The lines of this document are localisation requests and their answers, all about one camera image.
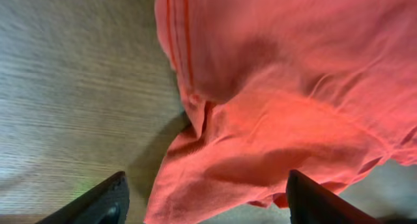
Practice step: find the orange printed t-shirt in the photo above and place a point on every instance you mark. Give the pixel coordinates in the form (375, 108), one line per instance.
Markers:
(327, 87)

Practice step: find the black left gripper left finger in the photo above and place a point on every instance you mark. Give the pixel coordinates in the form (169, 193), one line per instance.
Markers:
(106, 203)

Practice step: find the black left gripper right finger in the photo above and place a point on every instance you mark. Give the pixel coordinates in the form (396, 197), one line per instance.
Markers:
(310, 203)

